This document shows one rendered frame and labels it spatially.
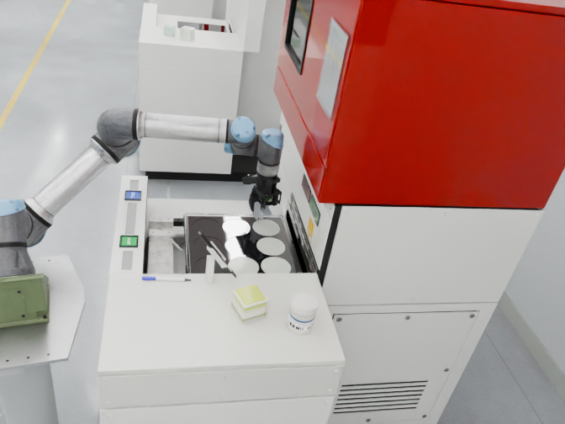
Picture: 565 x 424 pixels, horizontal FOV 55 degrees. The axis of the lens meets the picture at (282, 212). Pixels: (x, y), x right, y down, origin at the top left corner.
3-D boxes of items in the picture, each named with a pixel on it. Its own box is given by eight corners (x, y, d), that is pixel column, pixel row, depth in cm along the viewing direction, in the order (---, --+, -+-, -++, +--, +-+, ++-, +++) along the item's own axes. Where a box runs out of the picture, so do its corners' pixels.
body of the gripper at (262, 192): (263, 211, 188) (267, 182, 181) (248, 198, 193) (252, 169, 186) (280, 205, 192) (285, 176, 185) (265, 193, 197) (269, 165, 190)
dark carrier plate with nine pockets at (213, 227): (280, 219, 203) (280, 217, 202) (298, 280, 175) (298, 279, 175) (187, 217, 195) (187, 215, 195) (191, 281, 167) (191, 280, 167)
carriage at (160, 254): (171, 227, 196) (172, 220, 194) (173, 298, 166) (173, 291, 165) (149, 227, 194) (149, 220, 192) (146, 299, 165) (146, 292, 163)
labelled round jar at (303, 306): (308, 316, 152) (314, 291, 147) (314, 335, 147) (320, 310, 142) (284, 316, 151) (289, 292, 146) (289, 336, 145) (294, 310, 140)
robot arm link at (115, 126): (91, 96, 158) (257, 109, 163) (99, 108, 169) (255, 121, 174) (87, 134, 156) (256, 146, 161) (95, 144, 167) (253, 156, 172)
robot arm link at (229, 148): (226, 123, 173) (260, 127, 174) (225, 134, 184) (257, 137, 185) (224, 147, 171) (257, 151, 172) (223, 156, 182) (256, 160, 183)
